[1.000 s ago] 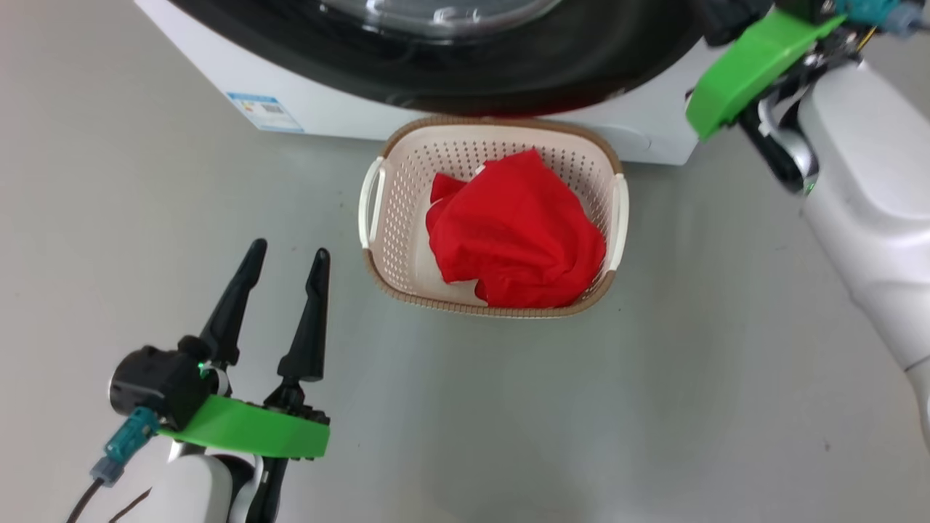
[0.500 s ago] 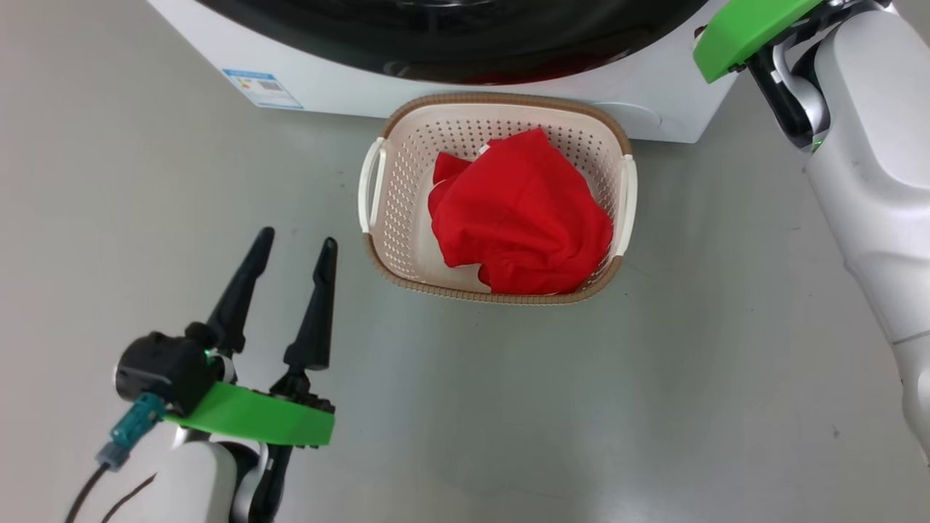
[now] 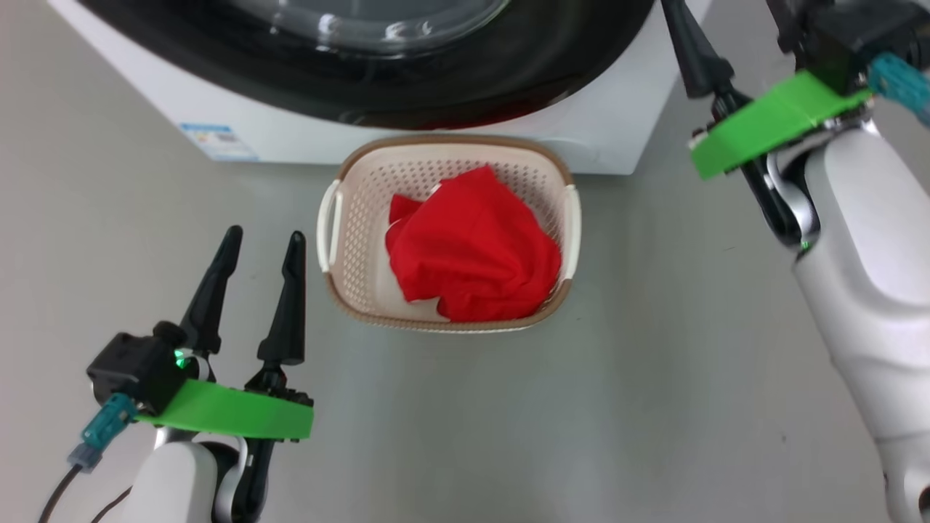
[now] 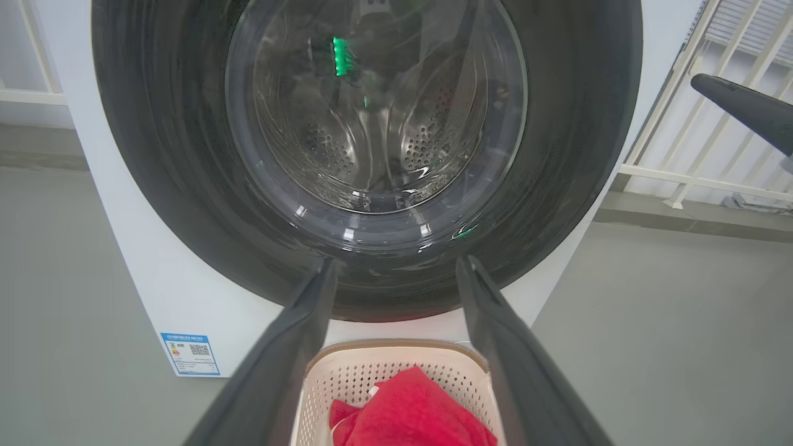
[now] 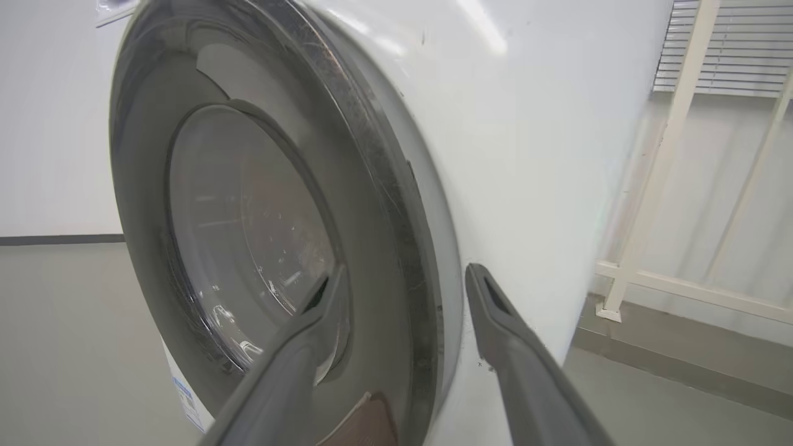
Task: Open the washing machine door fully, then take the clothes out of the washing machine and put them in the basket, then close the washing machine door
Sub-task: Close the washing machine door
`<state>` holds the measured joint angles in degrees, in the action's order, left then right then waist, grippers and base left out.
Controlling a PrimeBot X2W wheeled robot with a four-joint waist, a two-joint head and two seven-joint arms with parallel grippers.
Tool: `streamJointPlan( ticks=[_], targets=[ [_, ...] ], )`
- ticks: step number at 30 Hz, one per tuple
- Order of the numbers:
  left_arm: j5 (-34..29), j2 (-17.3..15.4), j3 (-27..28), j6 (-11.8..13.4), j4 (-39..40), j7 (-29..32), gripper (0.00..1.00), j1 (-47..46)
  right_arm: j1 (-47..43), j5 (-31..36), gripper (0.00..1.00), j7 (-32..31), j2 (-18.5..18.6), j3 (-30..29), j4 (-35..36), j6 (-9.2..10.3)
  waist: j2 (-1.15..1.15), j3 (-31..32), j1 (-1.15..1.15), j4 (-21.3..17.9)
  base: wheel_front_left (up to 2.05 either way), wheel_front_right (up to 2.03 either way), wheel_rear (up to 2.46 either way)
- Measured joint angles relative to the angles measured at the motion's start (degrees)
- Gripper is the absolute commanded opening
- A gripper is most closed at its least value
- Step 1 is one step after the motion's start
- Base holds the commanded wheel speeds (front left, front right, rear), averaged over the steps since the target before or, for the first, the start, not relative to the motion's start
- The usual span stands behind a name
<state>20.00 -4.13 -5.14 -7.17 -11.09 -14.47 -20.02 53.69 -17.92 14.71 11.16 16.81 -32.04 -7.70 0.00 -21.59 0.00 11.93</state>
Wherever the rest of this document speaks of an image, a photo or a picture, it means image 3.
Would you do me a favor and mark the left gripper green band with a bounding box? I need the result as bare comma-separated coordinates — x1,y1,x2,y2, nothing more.
134,225,315,440

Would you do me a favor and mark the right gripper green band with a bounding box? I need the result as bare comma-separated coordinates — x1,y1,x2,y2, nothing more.
660,0,871,180

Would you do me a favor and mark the red cloth garment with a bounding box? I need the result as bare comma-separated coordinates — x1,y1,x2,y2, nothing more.
385,165,562,323

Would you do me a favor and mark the grey washing machine door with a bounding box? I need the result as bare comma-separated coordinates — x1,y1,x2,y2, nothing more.
76,0,655,130

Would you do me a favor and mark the cream perforated basket brown rim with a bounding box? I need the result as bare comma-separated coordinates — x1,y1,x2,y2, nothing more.
317,134,582,333

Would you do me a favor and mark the white front-load washing machine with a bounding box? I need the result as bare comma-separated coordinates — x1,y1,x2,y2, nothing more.
47,0,716,175

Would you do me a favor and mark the blue energy label sticker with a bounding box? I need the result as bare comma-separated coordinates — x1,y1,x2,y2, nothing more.
179,122,259,162

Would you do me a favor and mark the teal right cable connector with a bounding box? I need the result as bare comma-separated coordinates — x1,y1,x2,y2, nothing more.
868,52,930,124

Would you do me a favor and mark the teal cable connector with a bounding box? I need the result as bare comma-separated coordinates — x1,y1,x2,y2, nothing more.
868,52,930,124
69,394,137,473

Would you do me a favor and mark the teal left cable connector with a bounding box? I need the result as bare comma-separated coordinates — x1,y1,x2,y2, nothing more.
69,394,137,473

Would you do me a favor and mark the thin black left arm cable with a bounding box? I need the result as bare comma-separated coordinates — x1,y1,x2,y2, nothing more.
91,487,135,523
36,465,84,523

